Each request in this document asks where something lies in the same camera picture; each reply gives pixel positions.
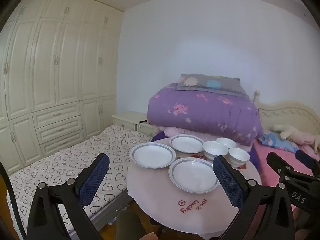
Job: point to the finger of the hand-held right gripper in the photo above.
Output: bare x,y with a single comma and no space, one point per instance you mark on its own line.
300,180
308,162

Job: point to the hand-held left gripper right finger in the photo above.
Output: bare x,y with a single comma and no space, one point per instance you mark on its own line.
228,180

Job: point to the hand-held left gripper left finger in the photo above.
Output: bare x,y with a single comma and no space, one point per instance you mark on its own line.
95,177

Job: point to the white ceramic bowl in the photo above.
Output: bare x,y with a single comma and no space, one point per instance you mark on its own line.
215,148
238,156
226,142

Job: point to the grey rimmed white plate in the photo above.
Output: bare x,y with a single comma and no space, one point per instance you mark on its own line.
152,155
186,143
193,176

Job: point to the heart print mattress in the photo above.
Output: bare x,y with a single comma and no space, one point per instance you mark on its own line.
62,165

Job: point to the blue printed cloth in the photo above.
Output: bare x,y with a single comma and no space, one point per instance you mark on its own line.
272,140

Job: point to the cream headboard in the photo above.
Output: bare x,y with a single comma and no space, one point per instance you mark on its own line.
287,115

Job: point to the round pink table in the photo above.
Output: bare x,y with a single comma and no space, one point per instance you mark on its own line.
155,192

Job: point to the cream nightstand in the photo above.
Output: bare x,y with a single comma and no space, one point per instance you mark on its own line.
125,117

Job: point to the purple floral quilt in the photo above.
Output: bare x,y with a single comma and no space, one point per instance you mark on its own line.
200,115

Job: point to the grey floral pillow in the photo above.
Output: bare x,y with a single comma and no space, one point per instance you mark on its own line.
212,85

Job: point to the cream panelled wardrobe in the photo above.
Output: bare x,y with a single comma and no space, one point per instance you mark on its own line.
50,67

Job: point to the grey bed frame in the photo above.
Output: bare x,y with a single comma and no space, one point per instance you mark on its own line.
107,210

